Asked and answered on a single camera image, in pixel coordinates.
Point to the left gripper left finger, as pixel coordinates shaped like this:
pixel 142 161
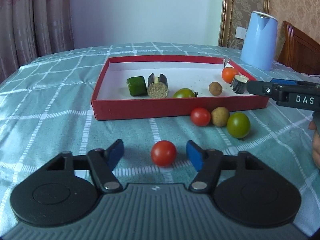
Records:
pixel 67 187

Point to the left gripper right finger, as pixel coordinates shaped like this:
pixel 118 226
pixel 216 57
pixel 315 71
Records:
pixel 243 188

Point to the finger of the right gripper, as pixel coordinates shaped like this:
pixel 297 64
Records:
pixel 293 82
pixel 260 88

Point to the green tomato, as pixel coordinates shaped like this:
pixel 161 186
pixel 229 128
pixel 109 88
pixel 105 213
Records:
pixel 185 93
pixel 238 125

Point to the brown longan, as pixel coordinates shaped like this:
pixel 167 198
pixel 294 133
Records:
pixel 220 116
pixel 215 88

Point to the red cherry tomato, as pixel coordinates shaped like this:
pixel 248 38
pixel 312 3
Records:
pixel 163 153
pixel 200 116

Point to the large dark sugarcane piece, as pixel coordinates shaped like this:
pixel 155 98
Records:
pixel 157 87

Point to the green cucumber piece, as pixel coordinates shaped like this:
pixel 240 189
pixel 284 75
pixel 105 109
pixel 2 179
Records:
pixel 137 86

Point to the person right hand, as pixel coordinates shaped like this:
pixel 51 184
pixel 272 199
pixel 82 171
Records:
pixel 315 144

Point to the small dark sugarcane piece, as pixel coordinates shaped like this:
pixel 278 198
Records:
pixel 239 83

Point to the wooden chair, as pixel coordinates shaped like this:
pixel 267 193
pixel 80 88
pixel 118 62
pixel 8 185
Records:
pixel 299 52

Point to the light blue kettle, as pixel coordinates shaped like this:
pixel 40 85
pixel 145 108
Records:
pixel 260 41

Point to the orange tangerine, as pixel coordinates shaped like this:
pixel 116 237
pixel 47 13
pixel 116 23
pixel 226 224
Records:
pixel 228 74

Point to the green tomato in box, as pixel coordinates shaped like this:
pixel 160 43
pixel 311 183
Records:
pixel 185 93

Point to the red shallow cardboard box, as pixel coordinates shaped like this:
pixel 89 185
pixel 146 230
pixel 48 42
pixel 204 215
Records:
pixel 111 99

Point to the pink patterned curtain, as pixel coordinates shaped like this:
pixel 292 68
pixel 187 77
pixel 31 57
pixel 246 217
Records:
pixel 31 29

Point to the white wall socket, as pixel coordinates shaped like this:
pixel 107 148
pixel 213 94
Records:
pixel 240 33

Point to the gold frame moulding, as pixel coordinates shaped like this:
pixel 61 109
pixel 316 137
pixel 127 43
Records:
pixel 226 22

